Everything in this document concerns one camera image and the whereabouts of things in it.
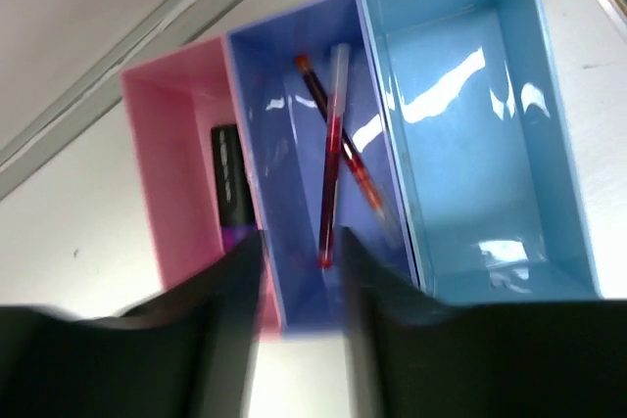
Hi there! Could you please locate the purple container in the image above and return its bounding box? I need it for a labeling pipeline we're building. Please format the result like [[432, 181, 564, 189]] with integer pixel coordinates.
[[226, 0, 415, 334]]

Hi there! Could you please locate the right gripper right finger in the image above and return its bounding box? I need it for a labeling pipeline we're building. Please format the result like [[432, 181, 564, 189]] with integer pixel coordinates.
[[342, 229, 626, 417]]

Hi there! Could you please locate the aluminium frame rail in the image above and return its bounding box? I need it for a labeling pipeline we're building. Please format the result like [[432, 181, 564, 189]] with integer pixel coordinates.
[[1, 0, 243, 197]]

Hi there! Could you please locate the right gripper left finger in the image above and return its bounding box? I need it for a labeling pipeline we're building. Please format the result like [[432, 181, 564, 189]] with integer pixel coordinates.
[[1, 231, 264, 417]]

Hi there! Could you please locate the light blue container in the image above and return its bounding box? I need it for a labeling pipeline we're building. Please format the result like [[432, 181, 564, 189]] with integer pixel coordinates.
[[362, 0, 599, 304]]

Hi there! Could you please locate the red pen clear cap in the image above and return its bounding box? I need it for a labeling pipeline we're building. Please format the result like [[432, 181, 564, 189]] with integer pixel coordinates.
[[318, 43, 350, 269]]

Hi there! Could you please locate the dark red pen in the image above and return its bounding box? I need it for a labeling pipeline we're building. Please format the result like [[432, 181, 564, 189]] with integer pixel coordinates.
[[295, 55, 385, 220]]

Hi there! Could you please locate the pink container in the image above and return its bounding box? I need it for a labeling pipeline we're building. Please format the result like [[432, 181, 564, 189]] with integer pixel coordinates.
[[120, 36, 285, 336]]

